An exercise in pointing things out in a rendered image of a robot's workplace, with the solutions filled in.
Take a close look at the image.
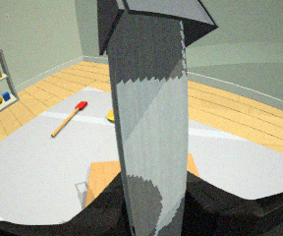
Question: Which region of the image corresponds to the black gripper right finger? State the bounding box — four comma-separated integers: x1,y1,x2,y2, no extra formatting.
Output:
181,172,283,236

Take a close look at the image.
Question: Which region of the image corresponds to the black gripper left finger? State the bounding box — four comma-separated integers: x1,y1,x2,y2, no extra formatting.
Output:
0,172,133,236

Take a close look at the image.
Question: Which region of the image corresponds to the orange flat rectangular board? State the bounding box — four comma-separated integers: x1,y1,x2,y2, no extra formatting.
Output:
84,153,199,208

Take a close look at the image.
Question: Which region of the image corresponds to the yellow round disc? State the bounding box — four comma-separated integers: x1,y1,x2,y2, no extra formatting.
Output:
107,110,115,123

